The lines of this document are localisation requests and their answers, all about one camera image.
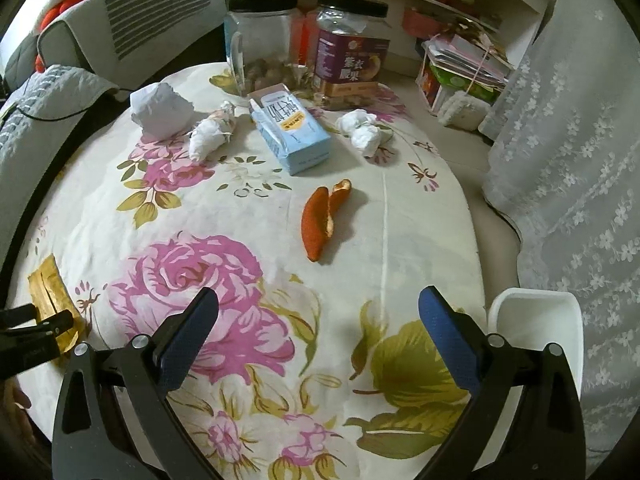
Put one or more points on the purple label nut jar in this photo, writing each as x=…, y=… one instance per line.
x=349, y=41

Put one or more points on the white lace curtain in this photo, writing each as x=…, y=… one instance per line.
x=564, y=172

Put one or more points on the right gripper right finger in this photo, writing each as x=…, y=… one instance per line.
x=523, y=373

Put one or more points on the clear jar with nuts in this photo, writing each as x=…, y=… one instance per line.
x=259, y=43

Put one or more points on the white trash bin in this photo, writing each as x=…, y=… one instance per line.
x=531, y=319

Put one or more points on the tied stack of papers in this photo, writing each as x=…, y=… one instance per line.
x=462, y=57

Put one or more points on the white paper ball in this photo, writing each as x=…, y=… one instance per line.
x=159, y=111

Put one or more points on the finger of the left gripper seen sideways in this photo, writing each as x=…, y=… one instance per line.
x=19, y=326

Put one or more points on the yellow snack wrapper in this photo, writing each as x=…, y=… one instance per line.
x=50, y=296

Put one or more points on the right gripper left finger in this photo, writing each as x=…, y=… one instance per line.
x=90, y=436

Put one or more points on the grey striped sofa cushion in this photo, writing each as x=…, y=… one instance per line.
x=127, y=41

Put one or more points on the white tissue wad pair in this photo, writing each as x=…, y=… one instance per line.
x=364, y=131

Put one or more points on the rolled white tissue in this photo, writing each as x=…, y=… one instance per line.
x=212, y=132

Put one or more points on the floral tablecloth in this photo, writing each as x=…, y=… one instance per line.
x=315, y=370

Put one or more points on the orange peel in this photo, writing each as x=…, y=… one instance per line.
x=317, y=222

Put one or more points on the person left hand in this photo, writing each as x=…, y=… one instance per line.
x=17, y=436

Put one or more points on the white fluffy cloth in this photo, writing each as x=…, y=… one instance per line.
x=462, y=111

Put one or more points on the light blue milk carton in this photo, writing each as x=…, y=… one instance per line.
x=293, y=135

